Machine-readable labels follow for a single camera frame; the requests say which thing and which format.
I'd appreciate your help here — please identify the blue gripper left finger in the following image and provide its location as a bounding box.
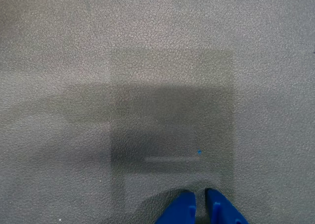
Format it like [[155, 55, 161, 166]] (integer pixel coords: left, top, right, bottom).
[[154, 190, 197, 224]]

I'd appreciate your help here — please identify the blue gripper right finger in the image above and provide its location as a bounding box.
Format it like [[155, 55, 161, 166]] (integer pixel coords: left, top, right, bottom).
[[205, 188, 250, 224]]

